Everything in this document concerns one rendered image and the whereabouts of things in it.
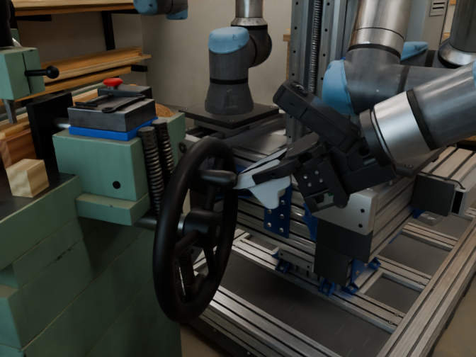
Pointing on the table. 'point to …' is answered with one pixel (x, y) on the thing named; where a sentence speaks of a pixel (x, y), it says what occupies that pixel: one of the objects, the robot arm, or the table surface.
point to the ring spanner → (122, 104)
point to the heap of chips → (163, 111)
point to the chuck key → (95, 100)
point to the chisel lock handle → (44, 72)
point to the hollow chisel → (11, 113)
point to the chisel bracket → (19, 91)
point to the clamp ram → (48, 121)
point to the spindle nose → (5, 25)
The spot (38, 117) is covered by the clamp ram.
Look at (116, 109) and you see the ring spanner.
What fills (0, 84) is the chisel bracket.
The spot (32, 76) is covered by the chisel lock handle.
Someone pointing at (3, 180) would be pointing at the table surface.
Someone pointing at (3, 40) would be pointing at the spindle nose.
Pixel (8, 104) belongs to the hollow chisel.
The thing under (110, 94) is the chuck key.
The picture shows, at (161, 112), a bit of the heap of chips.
